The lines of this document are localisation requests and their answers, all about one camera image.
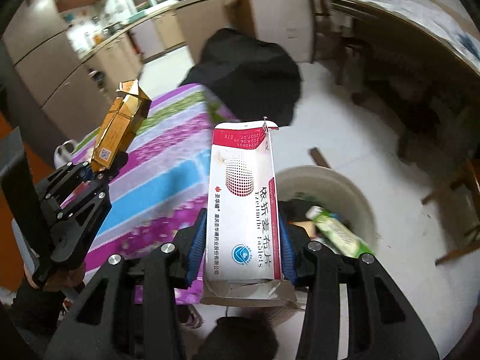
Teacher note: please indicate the dark wooden plank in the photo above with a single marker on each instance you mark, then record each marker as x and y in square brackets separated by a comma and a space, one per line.
[318, 157]

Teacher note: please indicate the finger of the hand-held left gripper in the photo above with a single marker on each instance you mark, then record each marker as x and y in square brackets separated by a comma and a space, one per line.
[90, 210]
[60, 187]

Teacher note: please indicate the dark cloth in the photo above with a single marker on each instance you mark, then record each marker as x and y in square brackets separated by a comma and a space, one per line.
[300, 208]

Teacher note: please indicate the white plastic bag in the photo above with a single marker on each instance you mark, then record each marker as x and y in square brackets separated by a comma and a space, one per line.
[63, 153]

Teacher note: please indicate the person's left forearm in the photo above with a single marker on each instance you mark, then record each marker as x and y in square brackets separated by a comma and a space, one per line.
[37, 307]

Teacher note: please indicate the person's slipper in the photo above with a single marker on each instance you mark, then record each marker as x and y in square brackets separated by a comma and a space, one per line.
[192, 317]

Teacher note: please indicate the black bag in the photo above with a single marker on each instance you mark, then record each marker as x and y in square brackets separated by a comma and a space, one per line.
[243, 75]

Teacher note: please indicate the white tablecloth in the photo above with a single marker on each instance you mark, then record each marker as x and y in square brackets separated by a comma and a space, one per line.
[431, 15]

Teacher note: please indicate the white plastic basin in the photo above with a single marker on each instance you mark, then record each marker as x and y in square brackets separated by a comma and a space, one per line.
[337, 183]

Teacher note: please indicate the kitchen counter cabinets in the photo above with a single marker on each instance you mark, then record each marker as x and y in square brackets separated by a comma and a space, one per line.
[93, 63]

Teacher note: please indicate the gold carton box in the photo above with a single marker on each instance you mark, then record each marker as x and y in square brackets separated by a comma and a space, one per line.
[120, 127]

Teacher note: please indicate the white red medicine box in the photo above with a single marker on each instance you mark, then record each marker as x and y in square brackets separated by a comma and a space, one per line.
[240, 202]

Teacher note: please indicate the orange snack wrapper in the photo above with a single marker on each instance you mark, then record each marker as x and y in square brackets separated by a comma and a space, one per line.
[304, 227]

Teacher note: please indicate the floral blanket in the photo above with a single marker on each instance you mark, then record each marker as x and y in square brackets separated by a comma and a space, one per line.
[161, 165]

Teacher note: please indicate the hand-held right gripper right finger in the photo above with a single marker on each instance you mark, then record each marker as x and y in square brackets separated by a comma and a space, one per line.
[288, 251]

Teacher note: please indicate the person's left hand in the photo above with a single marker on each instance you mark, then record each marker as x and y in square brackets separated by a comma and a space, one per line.
[69, 275]

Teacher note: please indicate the person's dark trouser leg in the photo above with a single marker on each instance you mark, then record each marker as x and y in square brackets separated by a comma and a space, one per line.
[240, 339]

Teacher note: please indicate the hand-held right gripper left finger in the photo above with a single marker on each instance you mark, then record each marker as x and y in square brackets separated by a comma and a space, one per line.
[197, 247]

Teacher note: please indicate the green white packet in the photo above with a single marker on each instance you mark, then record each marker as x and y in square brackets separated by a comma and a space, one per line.
[337, 232]

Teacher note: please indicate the wooden table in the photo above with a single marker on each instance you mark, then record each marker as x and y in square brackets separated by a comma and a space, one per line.
[393, 45]

